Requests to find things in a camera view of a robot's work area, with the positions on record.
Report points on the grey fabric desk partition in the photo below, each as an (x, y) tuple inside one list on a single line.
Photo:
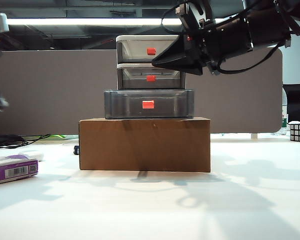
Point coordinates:
[(52, 92)]

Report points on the black monitor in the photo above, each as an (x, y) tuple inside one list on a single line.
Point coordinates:
[(297, 102)]

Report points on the clear bottle with green label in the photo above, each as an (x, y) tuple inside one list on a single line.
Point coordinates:
[(285, 122)]

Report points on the small black clip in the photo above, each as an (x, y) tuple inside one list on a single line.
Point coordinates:
[(76, 150)]

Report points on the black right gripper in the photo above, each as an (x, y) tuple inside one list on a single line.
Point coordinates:
[(220, 42)]

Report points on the white partition foot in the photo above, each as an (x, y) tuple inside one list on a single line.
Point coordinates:
[(254, 136)]

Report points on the white plastic drawer cabinet frame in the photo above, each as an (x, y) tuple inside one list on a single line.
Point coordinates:
[(140, 38)]

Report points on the left wrist grey box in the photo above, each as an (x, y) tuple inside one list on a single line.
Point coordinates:
[(0, 22)]

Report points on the green flat item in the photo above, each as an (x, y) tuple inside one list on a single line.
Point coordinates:
[(57, 137)]

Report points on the smoky drawer with divider rail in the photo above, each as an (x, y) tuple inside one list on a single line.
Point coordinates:
[(165, 82)]

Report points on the brown cardboard box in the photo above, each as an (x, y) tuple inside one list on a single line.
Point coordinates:
[(145, 145)]

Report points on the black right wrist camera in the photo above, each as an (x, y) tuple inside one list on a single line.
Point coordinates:
[(190, 13)]

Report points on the purple white napkin pack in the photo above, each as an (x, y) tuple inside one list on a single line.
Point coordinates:
[(5, 172)]

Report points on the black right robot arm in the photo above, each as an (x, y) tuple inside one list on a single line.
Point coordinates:
[(270, 27)]

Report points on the long ceiling light strip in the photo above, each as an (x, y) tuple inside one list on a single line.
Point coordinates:
[(90, 22)]

